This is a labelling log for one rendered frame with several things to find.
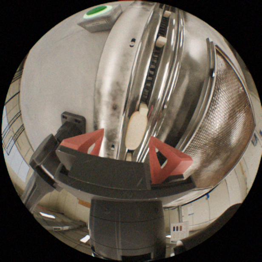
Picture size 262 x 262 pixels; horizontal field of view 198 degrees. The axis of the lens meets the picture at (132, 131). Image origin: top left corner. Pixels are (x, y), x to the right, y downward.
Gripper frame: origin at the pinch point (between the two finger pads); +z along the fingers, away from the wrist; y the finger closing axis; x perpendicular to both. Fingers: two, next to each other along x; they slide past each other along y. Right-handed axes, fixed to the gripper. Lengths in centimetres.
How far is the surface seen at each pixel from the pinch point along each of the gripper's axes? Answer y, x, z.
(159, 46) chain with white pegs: -2.4, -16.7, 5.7
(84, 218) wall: 203, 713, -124
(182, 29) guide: -5.8, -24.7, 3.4
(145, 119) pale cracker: -3.0, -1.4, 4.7
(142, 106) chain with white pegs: -1.8, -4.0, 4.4
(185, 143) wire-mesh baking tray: -11.3, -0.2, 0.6
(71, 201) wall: 324, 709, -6
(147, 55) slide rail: -0.7, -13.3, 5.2
